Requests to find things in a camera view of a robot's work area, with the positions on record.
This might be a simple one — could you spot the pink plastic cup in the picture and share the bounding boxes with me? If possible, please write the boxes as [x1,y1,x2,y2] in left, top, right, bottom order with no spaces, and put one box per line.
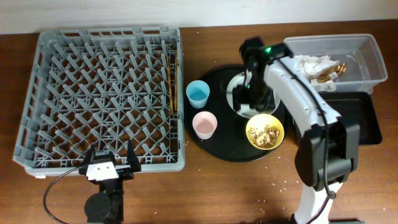
[192,111,218,140]

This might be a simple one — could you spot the grey dishwasher rack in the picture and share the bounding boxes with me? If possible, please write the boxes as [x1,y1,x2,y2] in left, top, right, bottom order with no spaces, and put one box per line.
[13,27,185,178]

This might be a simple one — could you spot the yellow bowl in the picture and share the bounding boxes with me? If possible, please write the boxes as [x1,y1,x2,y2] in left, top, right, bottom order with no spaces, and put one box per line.
[246,114,285,150]

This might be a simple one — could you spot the white napkin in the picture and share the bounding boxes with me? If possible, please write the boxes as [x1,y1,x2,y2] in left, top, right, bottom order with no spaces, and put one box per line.
[294,55,340,91]

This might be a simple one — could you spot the rectangular black tray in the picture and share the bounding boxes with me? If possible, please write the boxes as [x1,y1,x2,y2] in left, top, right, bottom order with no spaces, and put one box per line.
[320,91,382,145]

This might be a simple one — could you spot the blue plastic cup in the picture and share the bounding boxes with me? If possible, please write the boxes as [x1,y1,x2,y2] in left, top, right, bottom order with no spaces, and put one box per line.
[186,80,210,109]

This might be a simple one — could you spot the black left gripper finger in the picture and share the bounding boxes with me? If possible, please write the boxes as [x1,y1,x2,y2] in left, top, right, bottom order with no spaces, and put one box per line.
[126,140,141,172]
[81,144,95,170]

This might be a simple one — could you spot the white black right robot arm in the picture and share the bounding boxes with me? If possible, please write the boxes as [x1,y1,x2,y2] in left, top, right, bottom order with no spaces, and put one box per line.
[230,37,360,223]

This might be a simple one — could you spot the brown food scraps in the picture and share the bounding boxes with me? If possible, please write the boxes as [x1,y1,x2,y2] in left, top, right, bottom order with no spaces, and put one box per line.
[247,125,280,149]

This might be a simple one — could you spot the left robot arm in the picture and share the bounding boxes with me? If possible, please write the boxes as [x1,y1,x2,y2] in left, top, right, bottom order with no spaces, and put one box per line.
[79,141,141,223]

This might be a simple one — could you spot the white round plate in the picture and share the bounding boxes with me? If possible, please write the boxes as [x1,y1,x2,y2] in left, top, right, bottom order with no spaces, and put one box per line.
[226,72,280,118]

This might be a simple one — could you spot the round black tray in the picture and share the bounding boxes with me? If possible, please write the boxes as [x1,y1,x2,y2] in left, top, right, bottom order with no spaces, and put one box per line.
[184,64,274,162]

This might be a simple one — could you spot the brown wooden chopstick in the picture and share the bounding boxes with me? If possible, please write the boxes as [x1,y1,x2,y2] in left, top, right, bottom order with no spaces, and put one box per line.
[166,56,174,115]
[174,50,178,113]

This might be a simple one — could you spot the clear plastic bin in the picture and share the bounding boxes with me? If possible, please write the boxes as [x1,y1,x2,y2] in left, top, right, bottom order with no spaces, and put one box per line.
[284,34,388,94]

